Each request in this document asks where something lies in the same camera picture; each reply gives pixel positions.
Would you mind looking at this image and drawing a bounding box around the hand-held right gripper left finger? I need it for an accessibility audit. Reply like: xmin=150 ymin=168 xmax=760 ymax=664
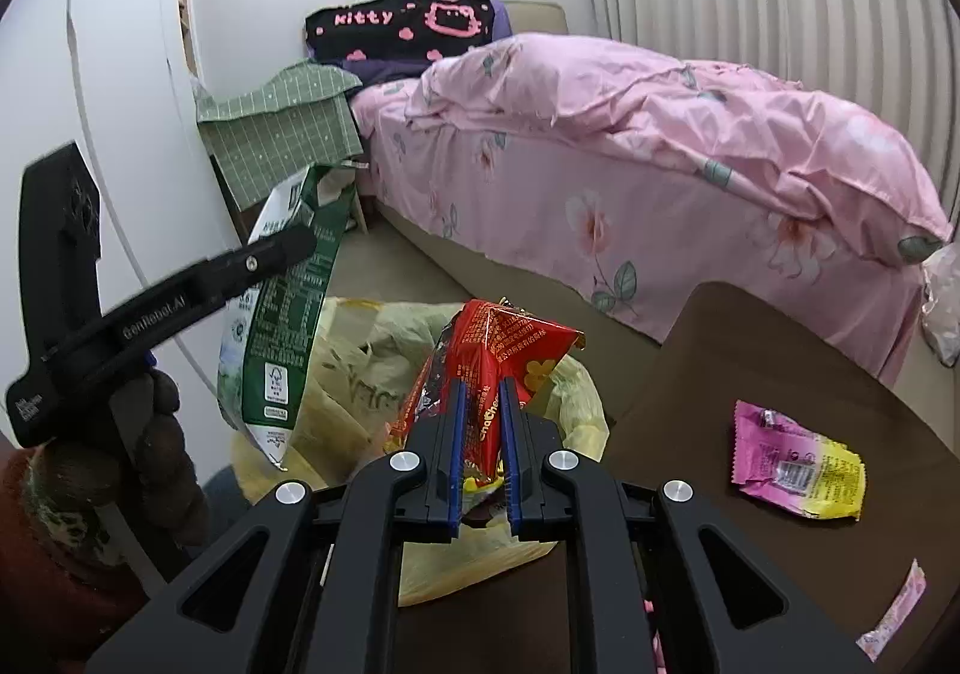
xmin=82 ymin=378 xmax=469 ymax=674

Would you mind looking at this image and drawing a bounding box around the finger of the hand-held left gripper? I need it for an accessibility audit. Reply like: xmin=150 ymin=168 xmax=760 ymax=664
xmin=191 ymin=224 xmax=318 ymax=309

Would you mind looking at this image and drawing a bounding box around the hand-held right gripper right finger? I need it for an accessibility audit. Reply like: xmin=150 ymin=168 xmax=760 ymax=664
xmin=499 ymin=376 xmax=877 ymax=674

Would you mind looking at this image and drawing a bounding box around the green white large packet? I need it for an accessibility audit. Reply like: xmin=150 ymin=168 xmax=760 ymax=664
xmin=217 ymin=164 xmax=360 ymax=470

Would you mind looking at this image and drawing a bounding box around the red snack packet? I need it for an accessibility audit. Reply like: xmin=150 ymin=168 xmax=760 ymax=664
xmin=390 ymin=299 xmax=588 ymax=497

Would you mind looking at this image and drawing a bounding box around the yellow plastic bag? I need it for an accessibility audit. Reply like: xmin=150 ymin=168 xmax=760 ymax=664
xmin=229 ymin=297 xmax=610 ymax=607

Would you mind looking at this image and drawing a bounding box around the person's left forearm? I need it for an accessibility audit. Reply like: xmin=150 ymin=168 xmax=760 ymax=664
xmin=0 ymin=464 xmax=155 ymax=674

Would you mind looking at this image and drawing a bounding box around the person's left hand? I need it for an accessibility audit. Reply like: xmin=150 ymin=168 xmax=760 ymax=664
xmin=0 ymin=366 xmax=212 ymax=586

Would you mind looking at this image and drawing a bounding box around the green checked cloth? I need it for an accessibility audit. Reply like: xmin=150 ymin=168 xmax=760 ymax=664
xmin=196 ymin=61 xmax=365 ymax=214

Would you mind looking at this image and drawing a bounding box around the person's leg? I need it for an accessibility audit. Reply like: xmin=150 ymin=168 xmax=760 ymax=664
xmin=201 ymin=468 xmax=254 ymax=519

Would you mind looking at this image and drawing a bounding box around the bed with pink sheet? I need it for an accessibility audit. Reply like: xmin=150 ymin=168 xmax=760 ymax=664
xmin=349 ymin=33 xmax=953 ymax=383

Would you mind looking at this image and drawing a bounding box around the black Hello Kitty pillow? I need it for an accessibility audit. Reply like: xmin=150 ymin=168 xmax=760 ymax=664
xmin=304 ymin=0 xmax=496 ymax=65

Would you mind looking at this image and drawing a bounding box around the pink yellow wrapper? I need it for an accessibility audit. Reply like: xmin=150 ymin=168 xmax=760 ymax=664
xmin=729 ymin=400 xmax=867 ymax=522

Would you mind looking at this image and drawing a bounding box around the beige headboard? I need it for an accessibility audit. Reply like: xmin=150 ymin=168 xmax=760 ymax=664
xmin=502 ymin=1 xmax=569 ymax=38

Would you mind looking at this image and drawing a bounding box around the pink floral duvet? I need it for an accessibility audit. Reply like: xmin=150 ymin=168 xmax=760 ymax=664
xmin=405 ymin=33 xmax=953 ymax=268

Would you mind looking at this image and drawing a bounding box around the pale pink small wrapper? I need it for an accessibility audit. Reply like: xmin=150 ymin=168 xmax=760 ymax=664
xmin=856 ymin=560 xmax=928 ymax=662

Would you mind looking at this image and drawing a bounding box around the white plastic bag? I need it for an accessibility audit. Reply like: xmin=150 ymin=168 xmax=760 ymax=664
xmin=919 ymin=245 xmax=960 ymax=368

